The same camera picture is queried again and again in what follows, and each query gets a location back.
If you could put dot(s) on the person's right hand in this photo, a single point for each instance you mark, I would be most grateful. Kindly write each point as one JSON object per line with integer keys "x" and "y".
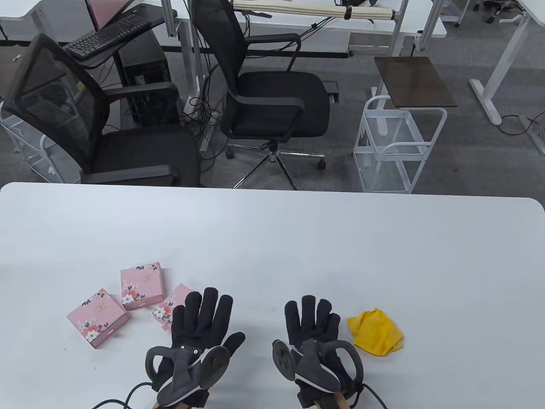
{"x": 311, "y": 319}

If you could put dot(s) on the person's left hand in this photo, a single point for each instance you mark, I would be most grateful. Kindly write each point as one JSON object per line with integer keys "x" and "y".
{"x": 200, "y": 319}

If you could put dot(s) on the yellow cloth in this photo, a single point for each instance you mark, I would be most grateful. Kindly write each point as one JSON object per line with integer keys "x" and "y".
{"x": 374, "y": 332}

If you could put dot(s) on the person's left forearm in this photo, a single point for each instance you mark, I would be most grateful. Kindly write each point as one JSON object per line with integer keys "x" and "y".
{"x": 183, "y": 404}

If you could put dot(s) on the person's right forearm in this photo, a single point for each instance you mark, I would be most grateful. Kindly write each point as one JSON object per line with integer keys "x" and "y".
{"x": 336, "y": 400}

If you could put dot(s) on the pink floral gift box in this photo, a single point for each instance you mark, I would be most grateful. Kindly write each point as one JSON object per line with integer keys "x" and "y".
{"x": 97, "y": 317}
{"x": 141, "y": 284}

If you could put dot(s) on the black mesh office chair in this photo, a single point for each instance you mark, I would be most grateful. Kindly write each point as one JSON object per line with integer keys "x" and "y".
{"x": 276, "y": 102}
{"x": 140, "y": 153}

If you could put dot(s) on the black computer tower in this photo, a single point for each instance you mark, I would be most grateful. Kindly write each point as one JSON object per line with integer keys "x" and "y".
{"x": 147, "y": 72}

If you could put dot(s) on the dark wooden side table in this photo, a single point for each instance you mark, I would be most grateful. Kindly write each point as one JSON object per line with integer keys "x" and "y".
{"x": 415, "y": 81}

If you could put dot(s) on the black keyboard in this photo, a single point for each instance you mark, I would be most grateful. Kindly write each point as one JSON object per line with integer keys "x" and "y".
{"x": 102, "y": 38}

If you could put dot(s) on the rolled beige mat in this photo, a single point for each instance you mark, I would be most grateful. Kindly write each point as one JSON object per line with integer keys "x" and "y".
{"x": 298, "y": 7}

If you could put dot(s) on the pink screen laptop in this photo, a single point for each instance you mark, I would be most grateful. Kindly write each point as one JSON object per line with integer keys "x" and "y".
{"x": 106, "y": 10}

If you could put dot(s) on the white desk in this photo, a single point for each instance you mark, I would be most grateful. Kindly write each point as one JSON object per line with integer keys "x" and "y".
{"x": 42, "y": 17}
{"x": 506, "y": 47}

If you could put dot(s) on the black office chair base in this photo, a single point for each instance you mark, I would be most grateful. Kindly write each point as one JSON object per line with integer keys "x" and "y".
{"x": 496, "y": 6}

